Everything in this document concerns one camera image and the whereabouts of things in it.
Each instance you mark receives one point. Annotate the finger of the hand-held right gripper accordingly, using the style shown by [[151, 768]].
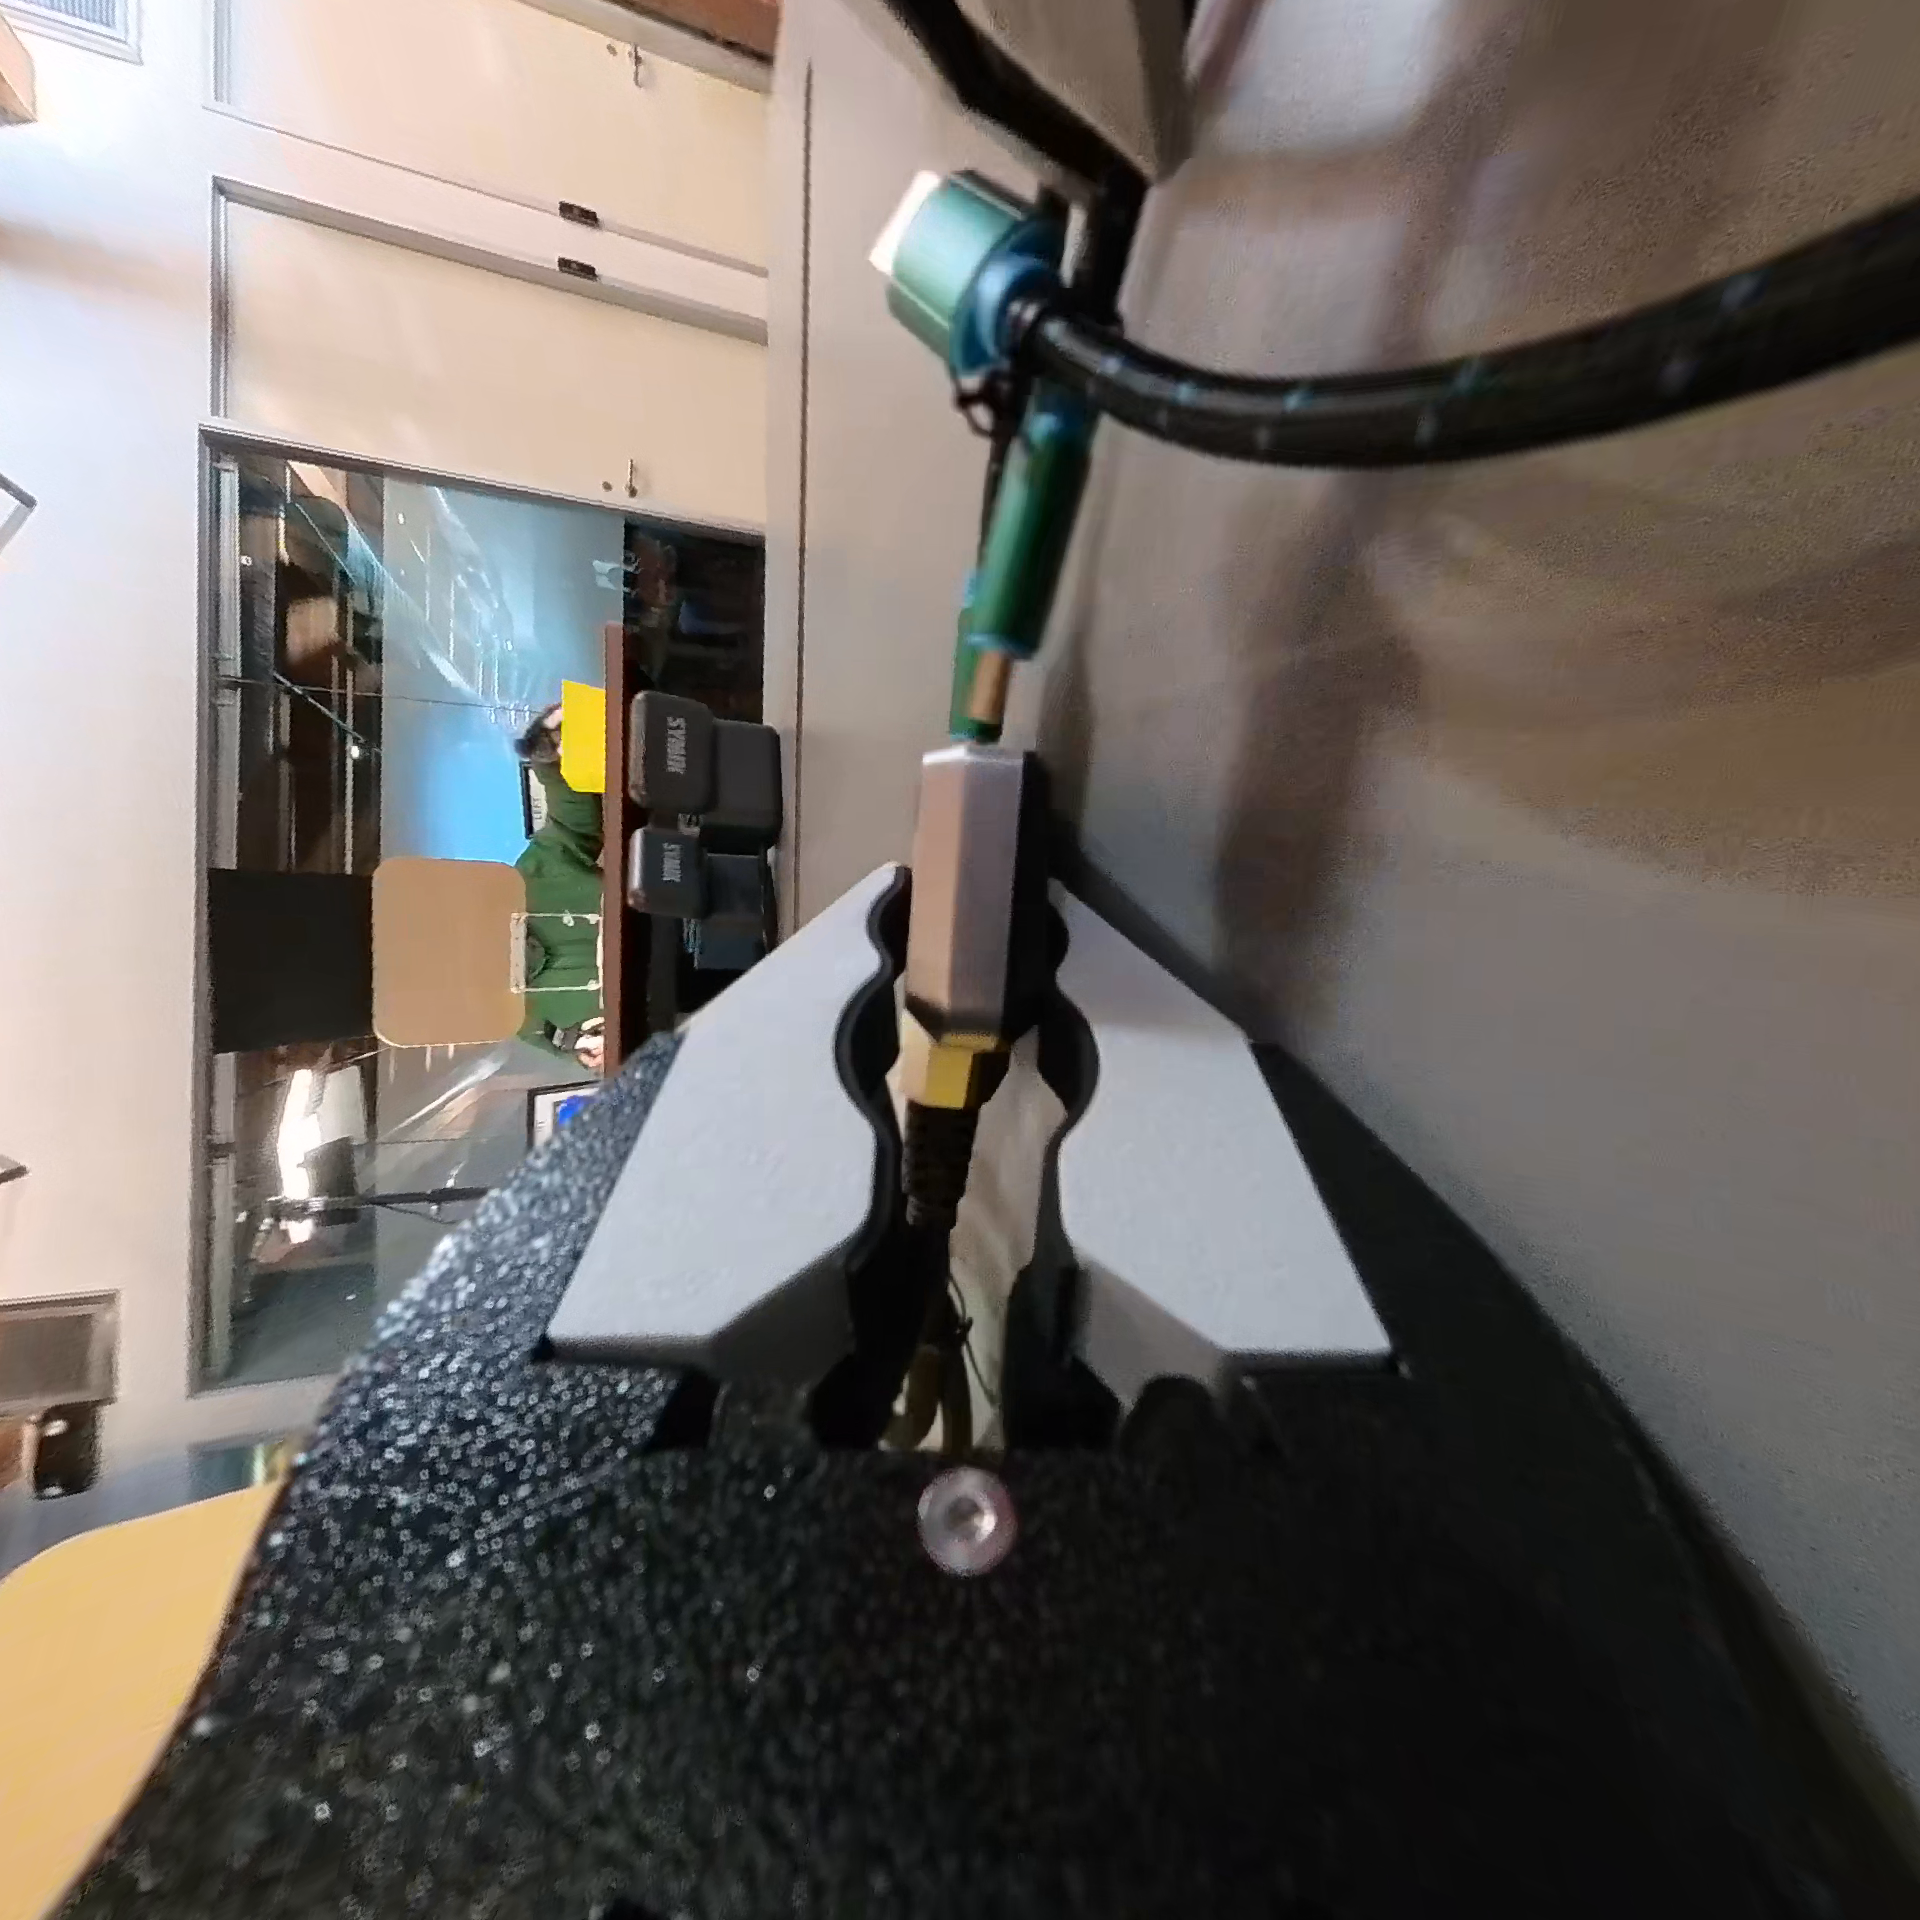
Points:
[[1118, 74]]

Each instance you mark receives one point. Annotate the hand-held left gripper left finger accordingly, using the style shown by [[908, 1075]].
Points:
[[734, 1185]]

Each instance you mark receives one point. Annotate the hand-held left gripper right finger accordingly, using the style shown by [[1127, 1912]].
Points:
[[1215, 1200]]

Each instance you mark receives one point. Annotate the framed printed tag sign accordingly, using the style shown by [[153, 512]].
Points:
[[562, 1113]]

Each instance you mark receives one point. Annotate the grey desk with brown edge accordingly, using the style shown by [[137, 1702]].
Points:
[[615, 900]]

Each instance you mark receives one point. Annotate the small tan board on stand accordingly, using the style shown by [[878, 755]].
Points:
[[450, 953]]

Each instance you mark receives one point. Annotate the glass partition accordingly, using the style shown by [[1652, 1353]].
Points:
[[301, 1274]]

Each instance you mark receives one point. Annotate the small yellow plastic bin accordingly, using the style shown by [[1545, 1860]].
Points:
[[583, 735]]

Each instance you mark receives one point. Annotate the black screen panel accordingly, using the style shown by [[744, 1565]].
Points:
[[284, 961]]

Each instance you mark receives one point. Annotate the white door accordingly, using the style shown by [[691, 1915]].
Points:
[[450, 375], [450, 104]]

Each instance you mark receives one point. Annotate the large wooden board on stand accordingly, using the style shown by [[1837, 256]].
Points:
[[104, 1650]]

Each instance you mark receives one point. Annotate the wall vent grille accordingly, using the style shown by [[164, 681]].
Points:
[[60, 1343], [69, 27]]

